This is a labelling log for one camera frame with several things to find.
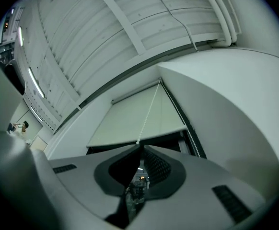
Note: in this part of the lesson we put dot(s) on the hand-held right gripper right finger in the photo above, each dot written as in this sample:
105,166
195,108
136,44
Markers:
197,195

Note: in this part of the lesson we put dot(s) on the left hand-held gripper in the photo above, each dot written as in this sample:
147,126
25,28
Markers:
12,171

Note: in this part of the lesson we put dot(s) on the dark window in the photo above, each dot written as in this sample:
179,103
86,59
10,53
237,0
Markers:
173,141

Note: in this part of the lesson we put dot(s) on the grey roller window blind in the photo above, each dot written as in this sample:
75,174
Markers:
125,123

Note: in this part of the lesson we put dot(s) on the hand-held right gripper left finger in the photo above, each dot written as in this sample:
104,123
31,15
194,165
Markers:
82,176

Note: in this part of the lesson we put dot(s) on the long ceiling light strip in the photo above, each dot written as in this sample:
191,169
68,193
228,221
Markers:
36,81
20,36
36,113

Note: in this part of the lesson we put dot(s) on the white ceiling pipes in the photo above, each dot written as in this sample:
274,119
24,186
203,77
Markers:
225,13

